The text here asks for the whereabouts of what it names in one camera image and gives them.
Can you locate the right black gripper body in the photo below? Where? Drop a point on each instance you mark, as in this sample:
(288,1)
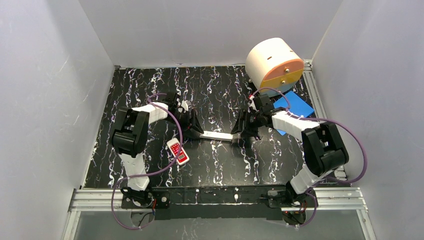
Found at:
(245,122)

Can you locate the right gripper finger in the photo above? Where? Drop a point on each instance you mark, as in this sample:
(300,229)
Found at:
(237,139)
(240,122)

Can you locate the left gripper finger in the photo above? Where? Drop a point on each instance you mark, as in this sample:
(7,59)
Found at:
(191,134)
(193,122)

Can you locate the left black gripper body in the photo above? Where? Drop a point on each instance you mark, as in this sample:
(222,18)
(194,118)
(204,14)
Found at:
(192,122)

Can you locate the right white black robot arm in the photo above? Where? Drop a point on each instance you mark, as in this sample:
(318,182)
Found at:
(323,148)

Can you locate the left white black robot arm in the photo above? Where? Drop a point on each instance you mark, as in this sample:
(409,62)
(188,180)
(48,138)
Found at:
(130,134)

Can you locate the red white remote control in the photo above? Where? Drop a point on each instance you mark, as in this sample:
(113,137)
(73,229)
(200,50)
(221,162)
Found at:
(178,151)

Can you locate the blue square plate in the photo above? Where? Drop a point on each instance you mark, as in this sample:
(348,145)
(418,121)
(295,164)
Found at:
(299,107)

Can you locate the white cylindrical drum box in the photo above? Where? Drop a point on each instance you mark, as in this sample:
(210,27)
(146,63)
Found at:
(272,64)

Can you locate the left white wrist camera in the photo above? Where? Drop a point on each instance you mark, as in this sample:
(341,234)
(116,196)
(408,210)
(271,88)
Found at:
(185,106)

